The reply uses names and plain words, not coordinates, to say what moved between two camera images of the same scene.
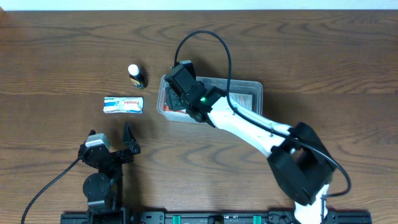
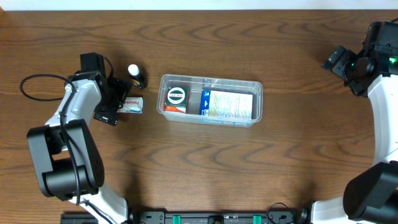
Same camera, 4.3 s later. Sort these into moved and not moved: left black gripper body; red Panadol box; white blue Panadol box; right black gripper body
Moved: right black gripper body; left black gripper body
Not moved: red Panadol box; white blue Panadol box
